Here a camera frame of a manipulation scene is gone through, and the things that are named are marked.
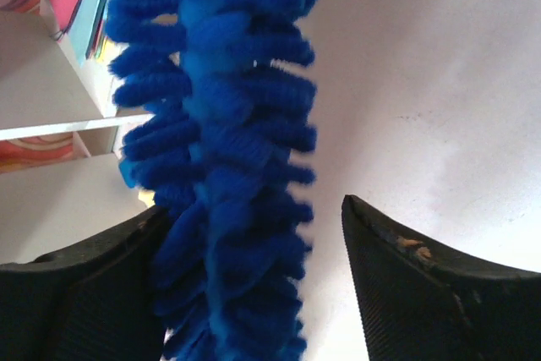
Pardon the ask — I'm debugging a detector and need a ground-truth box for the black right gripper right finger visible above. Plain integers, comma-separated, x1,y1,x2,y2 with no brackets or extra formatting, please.
342,195,540,360

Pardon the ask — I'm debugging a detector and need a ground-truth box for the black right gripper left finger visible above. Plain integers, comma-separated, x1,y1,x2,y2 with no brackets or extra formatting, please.
1,207,169,361

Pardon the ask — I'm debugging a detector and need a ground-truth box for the blue microfiber duster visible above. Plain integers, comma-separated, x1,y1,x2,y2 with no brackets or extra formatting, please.
106,0,317,360

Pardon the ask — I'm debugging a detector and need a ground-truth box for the white wooden bookshelf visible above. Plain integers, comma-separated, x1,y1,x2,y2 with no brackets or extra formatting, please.
0,0,153,159

